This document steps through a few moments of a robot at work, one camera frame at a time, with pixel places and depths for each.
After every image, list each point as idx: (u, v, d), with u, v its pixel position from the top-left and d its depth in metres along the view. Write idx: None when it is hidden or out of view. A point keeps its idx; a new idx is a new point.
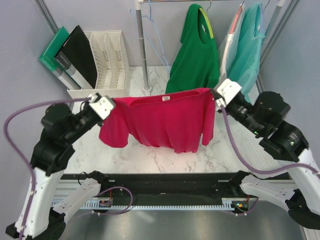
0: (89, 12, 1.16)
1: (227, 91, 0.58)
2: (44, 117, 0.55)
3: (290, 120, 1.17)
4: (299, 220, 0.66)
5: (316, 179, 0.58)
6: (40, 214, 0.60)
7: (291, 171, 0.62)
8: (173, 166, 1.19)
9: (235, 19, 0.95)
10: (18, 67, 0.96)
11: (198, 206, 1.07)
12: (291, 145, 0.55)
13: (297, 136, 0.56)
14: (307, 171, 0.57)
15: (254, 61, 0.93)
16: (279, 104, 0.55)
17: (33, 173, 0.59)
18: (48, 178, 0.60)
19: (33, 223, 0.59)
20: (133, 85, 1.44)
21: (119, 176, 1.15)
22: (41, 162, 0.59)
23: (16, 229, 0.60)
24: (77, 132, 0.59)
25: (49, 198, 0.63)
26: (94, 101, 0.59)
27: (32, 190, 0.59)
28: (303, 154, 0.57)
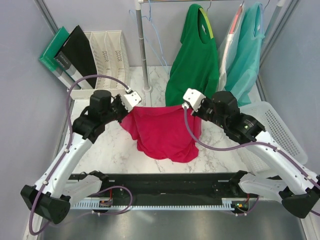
0: (89, 12, 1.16)
1: (191, 96, 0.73)
2: (93, 94, 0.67)
3: (290, 120, 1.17)
4: (289, 208, 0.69)
5: (278, 155, 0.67)
6: (63, 176, 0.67)
7: (259, 155, 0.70)
8: (173, 166, 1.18)
9: (235, 19, 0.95)
10: (18, 67, 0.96)
11: (198, 206, 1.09)
12: (245, 128, 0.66)
13: (250, 120, 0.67)
14: (268, 148, 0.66)
15: (254, 61, 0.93)
16: (227, 97, 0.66)
17: (71, 136, 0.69)
18: (83, 141, 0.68)
19: (55, 182, 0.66)
20: (133, 85, 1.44)
21: (119, 176, 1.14)
22: (79, 130, 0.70)
23: (34, 188, 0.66)
24: (110, 116, 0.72)
25: (72, 167, 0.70)
26: (128, 93, 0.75)
27: (67, 148, 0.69)
28: (261, 135, 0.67)
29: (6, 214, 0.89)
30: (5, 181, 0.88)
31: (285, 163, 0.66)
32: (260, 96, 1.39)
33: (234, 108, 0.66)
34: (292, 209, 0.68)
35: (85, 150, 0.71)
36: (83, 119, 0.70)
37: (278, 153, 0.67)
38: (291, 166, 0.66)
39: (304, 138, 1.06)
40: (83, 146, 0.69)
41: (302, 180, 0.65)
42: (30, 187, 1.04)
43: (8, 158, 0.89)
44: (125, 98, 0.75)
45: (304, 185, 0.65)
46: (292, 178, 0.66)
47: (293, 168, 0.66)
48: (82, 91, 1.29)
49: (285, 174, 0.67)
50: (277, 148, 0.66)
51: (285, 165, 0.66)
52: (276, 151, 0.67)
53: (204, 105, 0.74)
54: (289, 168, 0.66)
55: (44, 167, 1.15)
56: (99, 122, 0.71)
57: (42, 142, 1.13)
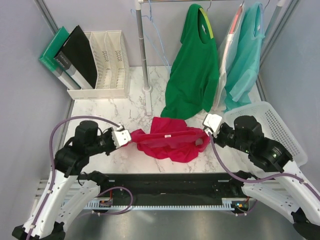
0: (89, 12, 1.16)
1: (211, 121, 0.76)
2: (79, 125, 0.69)
3: (291, 120, 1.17)
4: (302, 233, 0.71)
5: (304, 188, 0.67)
6: (49, 216, 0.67)
7: (283, 184, 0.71)
8: (173, 166, 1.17)
9: (235, 19, 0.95)
10: (18, 67, 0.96)
11: (199, 206, 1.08)
12: (273, 157, 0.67)
13: (278, 149, 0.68)
14: (294, 180, 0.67)
15: (254, 61, 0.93)
16: (252, 123, 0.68)
17: (54, 172, 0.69)
18: (65, 179, 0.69)
19: (42, 224, 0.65)
20: (133, 85, 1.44)
21: (119, 175, 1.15)
22: (62, 164, 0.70)
23: (23, 230, 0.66)
24: (94, 149, 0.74)
25: (58, 204, 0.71)
26: (118, 131, 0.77)
27: (50, 189, 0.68)
28: (288, 166, 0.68)
29: (6, 214, 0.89)
30: (5, 181, 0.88)
31: (310, 196, 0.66)
32: (260, 96, 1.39)
33: (258, 133, 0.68)
34: (307, 235, 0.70)
35: (70, 184, 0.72)
36: (66, 151, 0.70)
37: (305, 186, 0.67)
38: (315, 199, 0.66)
39: (304, 138, 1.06)
40: (67, 183, 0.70)
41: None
42: (30, 187, 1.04)
43: (8, 158, 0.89)
44: (115, 135, 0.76)
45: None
46: (314, 211, 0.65)
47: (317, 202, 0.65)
48: (81, 90, 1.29)
49: (308, 206, 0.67)
50: (305, 181, 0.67)
51: (309, 198, 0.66)
52: (303, 184, 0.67)
53: (223, 129, 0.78)
54: (312, 201, 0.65)
55: (44, 167, 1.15)
56: (83, 155, 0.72)
57: (42, 143, 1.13)
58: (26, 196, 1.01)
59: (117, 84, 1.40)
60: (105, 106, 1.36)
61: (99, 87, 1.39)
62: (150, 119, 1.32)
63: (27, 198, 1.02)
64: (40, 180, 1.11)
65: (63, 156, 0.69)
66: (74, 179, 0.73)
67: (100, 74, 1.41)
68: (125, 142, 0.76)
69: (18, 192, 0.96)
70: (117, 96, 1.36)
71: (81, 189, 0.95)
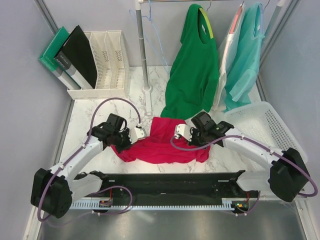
0: (90, 12, 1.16)
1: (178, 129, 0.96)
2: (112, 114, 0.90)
3: (290, 120, 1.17)
4: (280, 190, 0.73)
5: (244, 142, 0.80)
6: (76, 166, 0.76)
7: (236, 149, 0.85)
8: (173, 166, 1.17)
9: (235, 19, 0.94)
10: (18, 67, 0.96)
11: (199, 206, 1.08)
12: (217, 129, 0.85)
13: (222, 124, 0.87)
14: (236, 139, 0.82)
15: (254, 61, 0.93)
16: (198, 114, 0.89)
17: (89, 137, 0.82)
18: (98, 142, 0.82)
19: (70, 168, 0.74)
20: (133, 85, 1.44)
21: (119, 175, 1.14)
22: (97, 135, 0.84)
23: (49, 171, 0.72)
24: (117, 138, 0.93)
25: (82, 164, 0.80)
26: (138, 127, 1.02)
27: (85, 143, 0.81)
28: (230, 132, 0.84)
29: (6, 214, 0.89)
30: (5, 181, 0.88)
31: (252, 145, 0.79)
32: (260, 96, 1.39)
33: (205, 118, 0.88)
34: (278, 191, 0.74)
35: (95, 153, 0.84)
36: (98, 128, 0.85)
37: (246, 139, 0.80)
38: (258, 146, 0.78)
39: (304, 138, 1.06)
40: (97, 147, 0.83)
41: (267, 156, 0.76)
42: (30, 187, 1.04)
43: (8, 158, 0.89)
44: (135, 130, 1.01)
45: (271, 160, 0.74)
46: (260, 157, 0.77)
47: (259, 148, 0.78)
48: (81, 90, 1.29)
49: (255, 154, 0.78)
50: (243, 136, 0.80)
51: (254, 147, 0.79)
52: (244, 139, 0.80)
53: (193, 133, 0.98)
54: (254, 148, 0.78)
55: (44, 167, 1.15)
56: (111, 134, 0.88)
57: (42, 143, 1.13)
58: (26, 196, 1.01)
59: (117, 84, 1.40)
60: (105, 106, 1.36)
61: (99, 87, 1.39)
62: (150, 119, 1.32)
63: (27, 198, 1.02)
64: None
65: (98, 131, 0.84)
66: (98, 151, 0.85)
67: (100, 74, 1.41)
68: (142, 135, 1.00)
69: (18, 192, 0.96)
70: (117, 96, 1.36)
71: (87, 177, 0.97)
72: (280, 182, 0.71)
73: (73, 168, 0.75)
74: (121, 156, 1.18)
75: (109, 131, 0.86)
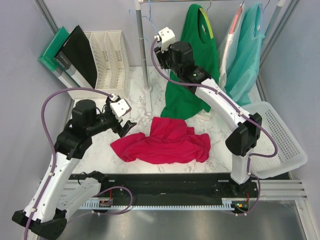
0: (90, 12, 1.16)
1: (165, 33, 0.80)
2: (75, 106, 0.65)
3: (290, 120, 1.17)
4: (234, 147, 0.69)
5: (218, 97, 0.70)
6: (51, 200, 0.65)
7: (205, 100, 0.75)
8: (173, 165, 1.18)
9: (235, 19, 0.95)
10: (18, 67, 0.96)
11: (198, 206, 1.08)
12: (194, 76, 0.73)
13: (200, 71, 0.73)
14: (211, 92, 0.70)
15: (254, 60, 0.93)
16: (185, 47, 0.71)
17: (55, 155, 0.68)
18: (68, 161, 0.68)
19: (43, 208, 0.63)
20: (133, 85, 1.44)
21: (118, 175, 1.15)
22: (64, 146, 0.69)
23: (24, 214, 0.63)
24: (96, 128, 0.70)
25: (61, 189, 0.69)
26: (115, 101, 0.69)
27: (51, 171, 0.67)
28: (207, 82, 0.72)
29: (6, 214, 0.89)
30: (5, 180, 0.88)
31: (224, 102, 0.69)
32: (260, 96, 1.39)
33: (190, 58, 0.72)
34: (230, 148, 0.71)
35: (72, 169, 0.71)
36: (68, 134, 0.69)
37: (220, 95, 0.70)
38: (229, 105, 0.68)
39: (304, 138, 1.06)
40: (68, 167, 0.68)
41: (236, 116, 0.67)
42: (30, 187, 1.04)
43: (8, 158, 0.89)
44: (112, 107, 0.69)
45: (238, 120, 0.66)
46: (229, 116, 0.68)
47: (229, 106, 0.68)
48: (80, 90, 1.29)
49: (223, 112, 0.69)
50: (218, 91, 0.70)
51: (222, 104, 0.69)
52: (218, 94, 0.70)
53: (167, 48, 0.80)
54: (225, 107, 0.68)
55: (44, 167, 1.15)
56: (84, 137, 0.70)
57: (42, 143, 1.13)
58: (26, 196, 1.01)
59: (117, 84, 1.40)
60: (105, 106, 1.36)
61: (99, 88, 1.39)
62: (150, 119, 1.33)
63: (26, 198, 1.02)
64: (40, 180, 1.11)
65: (65, 139, 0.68)
66: (77, 163, 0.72)
67: (100, 74, 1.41)
68: (122, 112, 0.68)
69: (18, 192, 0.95)
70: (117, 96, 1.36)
71: (83, 185, 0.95)
72: (239, 140, 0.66)
73: (47, 204, 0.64)
74: (121, 156, 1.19)
75: (81, 137, 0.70)
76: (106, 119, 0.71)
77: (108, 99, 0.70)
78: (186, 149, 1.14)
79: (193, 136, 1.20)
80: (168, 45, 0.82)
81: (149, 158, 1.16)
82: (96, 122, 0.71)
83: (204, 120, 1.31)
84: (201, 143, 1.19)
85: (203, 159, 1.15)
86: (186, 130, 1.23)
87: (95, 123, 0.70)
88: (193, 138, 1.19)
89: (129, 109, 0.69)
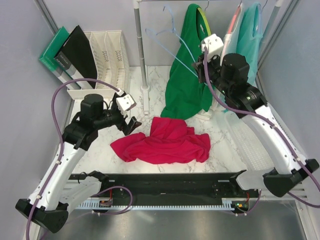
0: (89, 12, 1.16)
1: (213, 42, 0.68)
2: (84, 99, 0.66)
3: (290, 120, 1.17)
4: (271, 185, 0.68)
5: (274, 133, 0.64)
6: (56, 189, 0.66)
7: (253, 127, 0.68)
8: (173, 165, 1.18)
9: (234, 19, 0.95)
10: (18, 67, 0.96)
11: (199, 206, 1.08)
12: (247, 99, 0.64)
13: (253, 92, 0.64)
14: (265, 124, 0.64)
15: (252, 61, 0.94)
16: (240, 62, 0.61)
17: (62, 145, 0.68)
18: (75, 150, 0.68)
19: (49, 196, 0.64)
20: (133, 85, 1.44)
21: (118, 175, 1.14)
22: (71, 138, 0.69)
23: (28, 202, 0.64)
24: (103, 122, 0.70)
25: (65, 180, 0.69)
26: (121, 96, 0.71)
27: (58, 159, 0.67)
28: (261, 109, 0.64)
29: (6, 214, 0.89)
30: (5, 180, 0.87)
31: (279, 141, 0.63)
32: None
33: (243, 75, 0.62)
34: (270, 184, 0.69)
35: (77, 160, 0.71)
36: (75, 126, 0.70)
37: (275, 131, 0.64)
38: (284, 145, 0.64)
39: (304, 138, 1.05)
40: (75, 157, 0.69)
41: (290, 160, 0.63)
42: (29, 187, 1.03)
43: (8, 157, 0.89)
44: (118, 101, 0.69)
45: (292, 166, 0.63)
46: (281, 158, 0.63)
47: (284, 147, 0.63)
48: (81, 91, 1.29)
49: (275, 150, 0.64)
50: (274, 125, 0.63)
51: (277, 143, 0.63)
52: (273, 128, 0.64)
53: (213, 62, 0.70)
54: (280, 146, 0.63)
55: (44, 167, 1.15)
56: (91, 129, 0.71)
57: (42, 143, 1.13)
58: (26, 196, 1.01)
59: (117, 84, 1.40)
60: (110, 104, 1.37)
61: (99, 88, 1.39)
62: (150, 119, 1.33)
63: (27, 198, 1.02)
64: (40, 180, 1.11)
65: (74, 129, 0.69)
66: (81, 155, 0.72)
67: (100, 74, 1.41)
68: (127, 106, 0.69)
69: (18, 192, 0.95)
70: None
71: (84, 183, 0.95)
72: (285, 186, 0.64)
73: (52, 193, 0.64)
74: (121, 156, 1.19)
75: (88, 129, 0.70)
76: (112, 114, 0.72)
77: (115, 94, 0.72)
78: (186, 149, 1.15)
79: (193, 135, 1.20)
80: (211, 56, 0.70)
81: (147, 158, 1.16)
82: (102, 117, 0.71)
83: (204, 120, 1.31)
84: (202, 142, 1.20)
85: (204, 158, 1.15)
86: (186, 130, 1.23)
87: (102, 117, 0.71)
88: (193, 137, 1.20)
89: (133, 103, 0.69)
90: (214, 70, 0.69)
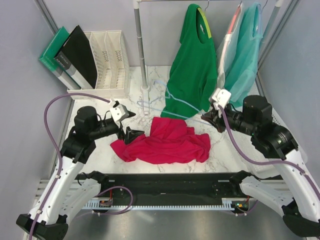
0: (89, 12, 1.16)
1: (221, 96, 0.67)
2: (77, 114, 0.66)
3: (291, 120, 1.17)
4: (294, 226, 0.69)
5: (303, 180, 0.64)
6: (56, 202, 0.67)
7: (282, 172, 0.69)
8: (173, 165, 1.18)
9: (233, 19, 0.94)
10: (18, 67, 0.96)
11: (198, 206, 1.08)
12: (278, 142, 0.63)
13: (283, 135, 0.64)
14: (294, 170, 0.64)
15: (252, 61, 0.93)
16: (261, 104, 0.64)
17: (61, 159, 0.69)
18: (73, 165, 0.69)
19: (49, 210, 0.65)
20: (133, 85, 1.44)
21: (118, 176, 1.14)
22: (70, 152, 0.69)
23: (28, 217, 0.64)
24: (99, 134, 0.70)
25: (65, 193, 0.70)
26: (113, 106, 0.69)
27: (57, 174, 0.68)
28: (291, 152, 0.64)
29: (6, 214, 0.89)
30: (5, 181, 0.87)
31: (308, 188, 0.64)
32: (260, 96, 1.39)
33: (267, 116, 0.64)
34: (294, 226, 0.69)
35: (77, 173, 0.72)
36: (72, 141, 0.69)
37: (305, 178, 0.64)
38: (314, 194, 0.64)
39: (304, 138, 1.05)
40: (74, 170, 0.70)
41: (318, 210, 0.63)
42: (29, 187, 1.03)
43: (8, 157, 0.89)
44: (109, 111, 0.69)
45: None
46: (309, 206, 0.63)
47: (313, 194, 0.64)
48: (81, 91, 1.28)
49: (303, 197, 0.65)
50: (304, 173, 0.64)
51: (306, 189, 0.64)
52: (303, 175, 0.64)
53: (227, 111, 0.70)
54: (309, 194, 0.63)
55: (44, 167, 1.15)
56: (88, 142, 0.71)
57: (42, 143, 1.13)
58: (26, 196, 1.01)
59: (117, 84, 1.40)
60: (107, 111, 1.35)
61: (99, 87, 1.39)
62: (150, 119, 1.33)
63: (27, 198, 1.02)
64: (40, 180, 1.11)
65: (70, 145, 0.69)
66: (80, 168, 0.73)
67: (100, 74, 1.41)
68: (118, 117, 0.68)
69: (18, 192, 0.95)
70: (117, 96, 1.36)
71: (83, 186, 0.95)
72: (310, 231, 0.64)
73: (52, 207, 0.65)
74: (121, 156, 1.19)
75: (86, 143, 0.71)
76: (107, 125, 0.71)
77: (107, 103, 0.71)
78: (186, 149, 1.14)
79: (194, 135, 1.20)
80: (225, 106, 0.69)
81: (147, 158, 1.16)
82: (97, 128, 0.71)
83: (204, 120, 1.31)
84: (202, 144, 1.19)
85: (204, 159, 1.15)
86: (186, 130, 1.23)
87: (97, 129, 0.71)
88: (194, 138, 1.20)
89: (125, 113, 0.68)
90: (234, 116, 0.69)
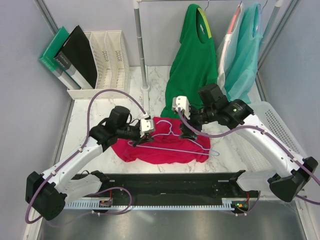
0: (89, 12, 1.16)
1: (179, 102, 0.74)
2: (115, 108, 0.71)
3: (291, 120, 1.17)
4: (276, 190, 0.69)
5: (266, 137, 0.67)
6: (70, 173, 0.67)
7: (247, 137, 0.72)
8: (173, 166, 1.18)
9: (233, 19, 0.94)
10: (18, 67, 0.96)
11: (198, 206, 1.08)
12: (233, 111, 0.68)
13: (238, 104, 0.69)
14: (255, 131, 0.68)
15: (252, 61, 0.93)
16: (210, 86, 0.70)
17: (87, 137, 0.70)
18: (97, 145, 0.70)
19: (62, 176, 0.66)
20: (133, 85, 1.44)
21: (119, 176, 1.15)
22: (96, 136, 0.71)
23: (41, 175, 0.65)
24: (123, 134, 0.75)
25: (78, 168, 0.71)
26: (145, 118, 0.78)
27: (81, 146, 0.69)
28: (248, 118, 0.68)
29: (6, 215, 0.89)
30: (4, 181, 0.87)
31: (272, 144, 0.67)
32: (260, 96, 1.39)
33: (218, 93, 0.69)
34: (277, 190, 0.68)
35: (95, 155, 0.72)
36: (99, 128, 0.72)
37: (266, 135, 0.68)
38: (279, 148, 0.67)
39: (304, 138, 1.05)
40: (95, 151, 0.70)
41: (288, 162, 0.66)
42: None
43: (7, 158, 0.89)
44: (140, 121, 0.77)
45: (290, 167, 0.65)
46: (278, 161, 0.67)
47: (278, 148, 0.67)
48: (81, 90, 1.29)
49: (271, 154, 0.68)
50: (265, 131, 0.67)
51: (271, 146, 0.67)
52: (264, 134, 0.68)
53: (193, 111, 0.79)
54: (275, 149, 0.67)
55: (44, 167, 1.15)
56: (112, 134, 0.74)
57: (42, 143, 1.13)
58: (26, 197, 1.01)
59: (117, 84, 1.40)
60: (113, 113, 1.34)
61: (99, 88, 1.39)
62: None
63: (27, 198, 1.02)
64: None
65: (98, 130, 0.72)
66: (98, 154, 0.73)
67: (100, 74, 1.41)
68: (146, 129, 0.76)
69: (18, 192, 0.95)
70: (117, 96, 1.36)
71: (85, 179, 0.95)
72: (291, 188, 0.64)
73: (65, 174, 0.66)
74: (121, 156, 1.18)
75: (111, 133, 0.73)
76: (131, 130, 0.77)
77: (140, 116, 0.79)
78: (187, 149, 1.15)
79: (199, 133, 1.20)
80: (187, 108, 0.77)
81: (147, 158, 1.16)
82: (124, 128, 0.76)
83: None
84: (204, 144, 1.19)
85: (203, 159, 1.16)
86: None
87: (122, 128, 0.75)
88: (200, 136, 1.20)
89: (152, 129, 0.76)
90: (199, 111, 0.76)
